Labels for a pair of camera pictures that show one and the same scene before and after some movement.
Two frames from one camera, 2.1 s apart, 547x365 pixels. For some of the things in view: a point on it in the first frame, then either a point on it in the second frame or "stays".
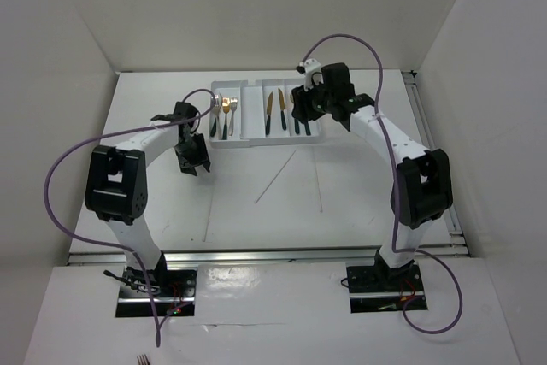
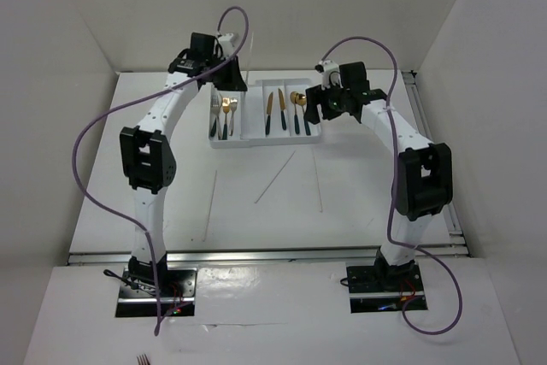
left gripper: x=200 y=157 → x=234 y=82
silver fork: x=233 y=102 stays
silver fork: x=217 y=116 stays
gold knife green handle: x=282 y=109 stays
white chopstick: x=320 y=205 stays
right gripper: x=302 y=108 → x=316 y=96
